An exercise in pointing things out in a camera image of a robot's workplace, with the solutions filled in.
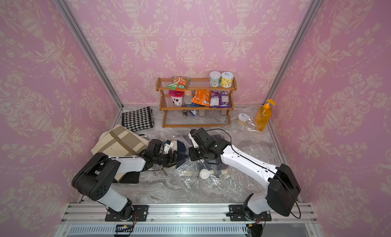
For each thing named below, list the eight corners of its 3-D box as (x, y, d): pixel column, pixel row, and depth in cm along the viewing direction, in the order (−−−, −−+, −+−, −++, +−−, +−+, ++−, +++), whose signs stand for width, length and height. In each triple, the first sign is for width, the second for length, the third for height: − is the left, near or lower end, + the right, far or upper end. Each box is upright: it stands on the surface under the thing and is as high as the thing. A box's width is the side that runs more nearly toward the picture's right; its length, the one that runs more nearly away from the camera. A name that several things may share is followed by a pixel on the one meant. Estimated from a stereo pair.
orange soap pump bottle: (251, 133, 107) (261, 112, 90) (253, 119, 115) (263, 97, 98) (261, 136, 105) (273, 115, 88) (263, 122, 113) (275, 100, 96)
